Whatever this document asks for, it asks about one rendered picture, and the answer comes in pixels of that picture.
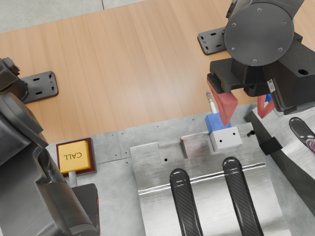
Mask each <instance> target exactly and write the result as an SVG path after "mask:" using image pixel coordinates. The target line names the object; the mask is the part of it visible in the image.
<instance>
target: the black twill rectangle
mask: <svg viewBox="0 0 315 236"><path fill-rule="evenodd" d="M259 146H260V148H261V149H262V151H263V152H264V153H265V155H269V154H271V153H274V152H276V151H278V150H280V149H283V147H282V146H281V144H280V143H279V142H278V140H277V139H276V137H272V138H270V139H269V140H267V141H265V142H263V143H261V144H260V145H259Z"/></svg>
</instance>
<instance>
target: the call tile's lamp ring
mask: <svg viewBox="0 0 315 236"><path fill-rule="evenodd" d="M80 141H88V146H89V153H90V163H91V169H87V170H81V171H77V172H76V175H79V174H83V173H87V172H92V171H95V167H94V160H93V153H92V146H91V140H90V138H86V139H81V140H75V141H70V142H65V143H61V144H56V150H57V160H58V168H59V170H60V159H59V149H58V146H61V145H66V144H70V143H75V142H80ZM68 176H69V174H64V175H63V177H68Z"/></svg>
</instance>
